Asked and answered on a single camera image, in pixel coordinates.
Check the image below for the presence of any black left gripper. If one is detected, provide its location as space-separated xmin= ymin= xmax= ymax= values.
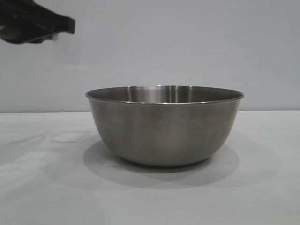
xmin=0 ymin=0 xmax=76 ymax=45

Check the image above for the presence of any stainless steel mixing bowl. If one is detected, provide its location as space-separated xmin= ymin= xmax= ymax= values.
xmin=85 ymin=85 xmax=244 ymax=167

